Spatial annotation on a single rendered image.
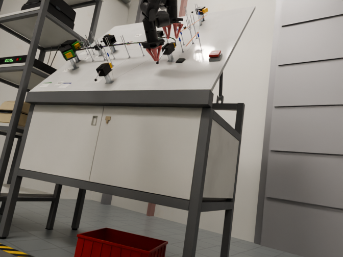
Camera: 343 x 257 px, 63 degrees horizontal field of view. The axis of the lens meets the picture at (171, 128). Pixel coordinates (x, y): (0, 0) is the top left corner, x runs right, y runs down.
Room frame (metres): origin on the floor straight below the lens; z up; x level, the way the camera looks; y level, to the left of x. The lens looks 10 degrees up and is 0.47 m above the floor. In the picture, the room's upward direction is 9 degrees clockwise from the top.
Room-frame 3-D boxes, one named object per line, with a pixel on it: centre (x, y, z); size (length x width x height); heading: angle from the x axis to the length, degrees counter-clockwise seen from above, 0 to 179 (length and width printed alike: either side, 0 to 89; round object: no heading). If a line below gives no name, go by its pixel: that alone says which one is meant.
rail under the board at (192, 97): (1.42, 0.37, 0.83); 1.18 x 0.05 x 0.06; 62
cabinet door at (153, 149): (1.31, 0.12, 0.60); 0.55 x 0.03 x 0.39; 62
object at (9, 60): (1.96, 1.07, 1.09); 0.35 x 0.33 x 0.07; 62
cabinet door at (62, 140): (1.57, 0.61, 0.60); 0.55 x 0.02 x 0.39; 62
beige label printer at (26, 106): (1.94, 1.03, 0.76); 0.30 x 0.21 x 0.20; 156
